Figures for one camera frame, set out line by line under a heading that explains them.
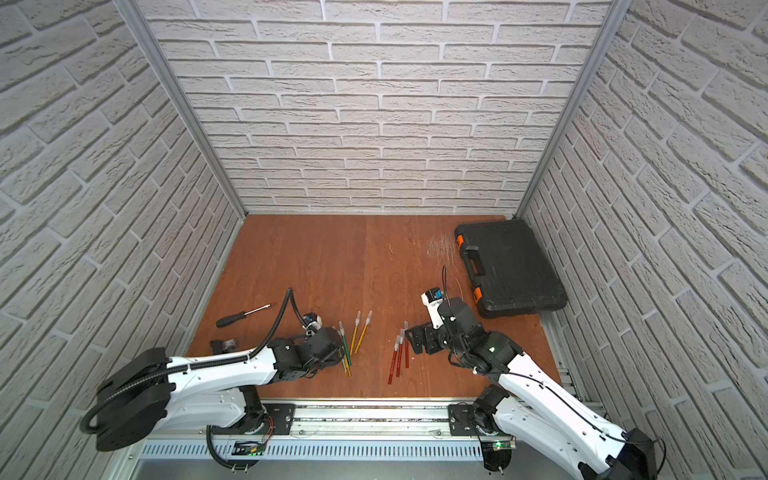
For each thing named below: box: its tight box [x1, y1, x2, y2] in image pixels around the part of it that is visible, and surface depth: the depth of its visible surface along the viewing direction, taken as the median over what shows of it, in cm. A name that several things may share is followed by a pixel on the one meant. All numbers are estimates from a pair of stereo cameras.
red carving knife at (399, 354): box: [396, 328, 404, 378], surface depth 87 cm
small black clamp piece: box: [210, 339, 237, 354], surface depth 87 cm
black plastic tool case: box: [454, 219, 568, 318], surface depth 97 cm
